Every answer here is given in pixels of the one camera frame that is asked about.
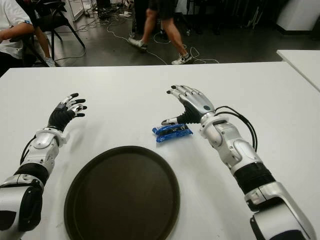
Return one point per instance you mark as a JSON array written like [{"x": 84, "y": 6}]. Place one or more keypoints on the blue Oreo cookie pack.
[{"x": 172, "y": 132}]

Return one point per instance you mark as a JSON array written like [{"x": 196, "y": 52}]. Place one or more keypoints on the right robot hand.
[{"x": 200, "y": 105}]

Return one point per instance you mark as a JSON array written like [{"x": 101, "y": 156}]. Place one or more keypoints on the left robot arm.
[{"x": 41, "y": 150}]

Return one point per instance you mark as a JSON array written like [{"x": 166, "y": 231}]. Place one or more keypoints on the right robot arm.
[{"x": 232, "y": 147}]

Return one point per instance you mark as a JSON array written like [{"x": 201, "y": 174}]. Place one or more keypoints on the white panel board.
[{"x": 77, "y": 8}]

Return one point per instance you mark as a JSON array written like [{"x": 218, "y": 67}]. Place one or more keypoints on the black wheeled cabinet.
[{"x": 138, "y": 15}]

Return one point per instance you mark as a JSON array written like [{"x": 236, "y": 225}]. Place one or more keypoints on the dark brown round tray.
[{"x": 120, "y": 195}]

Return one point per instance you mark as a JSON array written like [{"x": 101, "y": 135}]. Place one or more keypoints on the black folding chair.
[
  {"x": 53, "y": 18},
  {"x": 30, "y": 50}
]

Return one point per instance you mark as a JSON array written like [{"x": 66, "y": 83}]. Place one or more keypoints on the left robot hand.
[{"x": 58, "y": 117}]

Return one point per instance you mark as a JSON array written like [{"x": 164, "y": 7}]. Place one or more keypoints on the white side table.
[{"x": 302, "y": 62}]

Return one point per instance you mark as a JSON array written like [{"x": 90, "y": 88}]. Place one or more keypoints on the seated person white shirt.
[{"x": 10, "y": 15}]

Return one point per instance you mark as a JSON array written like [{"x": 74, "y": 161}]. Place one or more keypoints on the white curved booth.
[{"x": 297, "y": 15}]

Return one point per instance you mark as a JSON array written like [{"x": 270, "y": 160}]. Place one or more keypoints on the white power strip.
[{"x": 125, "y": 13}]

